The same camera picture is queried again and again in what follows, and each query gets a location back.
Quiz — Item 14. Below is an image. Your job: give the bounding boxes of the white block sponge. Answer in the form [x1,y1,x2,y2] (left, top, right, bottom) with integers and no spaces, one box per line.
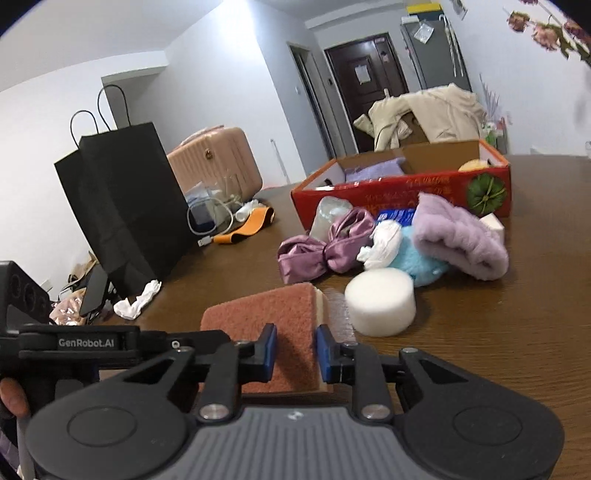
[479,213,505,241]

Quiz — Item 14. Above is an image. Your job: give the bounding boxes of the white tissue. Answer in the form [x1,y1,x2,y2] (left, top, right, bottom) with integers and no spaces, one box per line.
[113,280,163,320]
[357,220,403,271]

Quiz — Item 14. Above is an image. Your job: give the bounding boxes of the small white device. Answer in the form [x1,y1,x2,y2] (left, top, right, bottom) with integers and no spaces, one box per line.
[235,200,260,223]

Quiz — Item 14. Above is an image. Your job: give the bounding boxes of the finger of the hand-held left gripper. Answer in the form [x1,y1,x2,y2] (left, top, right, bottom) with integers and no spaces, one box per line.
[139,329,232,366]

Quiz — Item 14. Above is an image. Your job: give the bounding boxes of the red-brown scouring sponge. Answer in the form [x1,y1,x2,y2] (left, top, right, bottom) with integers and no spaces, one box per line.
[200,282,345,396]

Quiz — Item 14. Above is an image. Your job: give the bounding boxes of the pink suitcase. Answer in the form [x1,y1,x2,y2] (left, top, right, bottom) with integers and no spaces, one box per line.
[167,127,263,200]

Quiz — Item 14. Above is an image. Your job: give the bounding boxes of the black paper bag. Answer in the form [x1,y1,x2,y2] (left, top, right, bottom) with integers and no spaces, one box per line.
[78,85,199,296]
[54,110,122,296]

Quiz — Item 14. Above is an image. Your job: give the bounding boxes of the lilac knitted cloth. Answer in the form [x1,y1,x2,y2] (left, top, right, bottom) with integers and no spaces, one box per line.
[344,157,407,184]

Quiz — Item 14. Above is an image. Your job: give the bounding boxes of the light blue plush toy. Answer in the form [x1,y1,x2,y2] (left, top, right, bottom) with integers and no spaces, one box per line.
[392,226,451,288]

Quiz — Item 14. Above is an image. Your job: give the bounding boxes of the clear plastic bag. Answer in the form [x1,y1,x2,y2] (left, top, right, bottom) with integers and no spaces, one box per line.
[187,182,232,234]

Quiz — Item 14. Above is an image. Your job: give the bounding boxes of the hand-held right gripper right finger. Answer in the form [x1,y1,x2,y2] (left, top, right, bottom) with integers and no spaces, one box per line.
[315,324,468,424]

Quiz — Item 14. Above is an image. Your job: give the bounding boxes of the pink artificial flowers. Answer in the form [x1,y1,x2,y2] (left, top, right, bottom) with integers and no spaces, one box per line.
[507,0,591,62]

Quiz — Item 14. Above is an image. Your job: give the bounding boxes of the purple satin scrunchie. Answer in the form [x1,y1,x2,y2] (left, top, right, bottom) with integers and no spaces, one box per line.
[277,208,378,285]

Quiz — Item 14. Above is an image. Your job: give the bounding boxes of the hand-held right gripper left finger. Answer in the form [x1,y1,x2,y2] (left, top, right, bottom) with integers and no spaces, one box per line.
[99,323,278,424]

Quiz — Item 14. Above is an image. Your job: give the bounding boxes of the lilac fluffy cloth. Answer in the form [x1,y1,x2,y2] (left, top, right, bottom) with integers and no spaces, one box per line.
[412,192,510,282]

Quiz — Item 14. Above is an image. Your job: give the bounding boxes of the person's left hand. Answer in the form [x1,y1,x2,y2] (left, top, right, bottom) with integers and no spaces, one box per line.
[0,377,31,419]

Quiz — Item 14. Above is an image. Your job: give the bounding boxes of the white round foam sponge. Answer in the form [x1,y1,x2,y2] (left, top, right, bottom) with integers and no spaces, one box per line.
[344,268,417,337]

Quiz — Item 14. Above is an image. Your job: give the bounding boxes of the orange cloth strap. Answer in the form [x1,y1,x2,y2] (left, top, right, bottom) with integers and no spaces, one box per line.
[213,207,276,245]

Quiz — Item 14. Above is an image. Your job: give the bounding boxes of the red cardboard box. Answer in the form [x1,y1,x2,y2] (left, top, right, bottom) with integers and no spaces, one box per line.
[290,139,513,232]

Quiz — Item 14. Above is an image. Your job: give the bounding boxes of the dark brown door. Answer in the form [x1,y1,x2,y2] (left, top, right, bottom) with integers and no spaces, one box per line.
[324,33,410,154]

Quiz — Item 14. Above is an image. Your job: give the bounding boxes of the iridescent clear plastic wrap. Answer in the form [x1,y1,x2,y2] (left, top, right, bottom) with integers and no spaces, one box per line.
[310,196,354,239]

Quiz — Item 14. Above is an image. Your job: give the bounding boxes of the white cable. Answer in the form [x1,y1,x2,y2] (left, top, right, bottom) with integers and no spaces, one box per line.
[187,193,242,247]

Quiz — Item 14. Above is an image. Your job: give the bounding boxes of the blue packet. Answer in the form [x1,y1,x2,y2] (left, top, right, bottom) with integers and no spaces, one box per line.
[376,208,417,227]

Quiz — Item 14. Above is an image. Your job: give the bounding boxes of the beige jacket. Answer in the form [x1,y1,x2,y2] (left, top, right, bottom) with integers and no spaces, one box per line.
[354,84,488,151]

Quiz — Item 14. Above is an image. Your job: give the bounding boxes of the grey refrigerator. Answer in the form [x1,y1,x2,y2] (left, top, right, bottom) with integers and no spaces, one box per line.
[399,13,472,94]

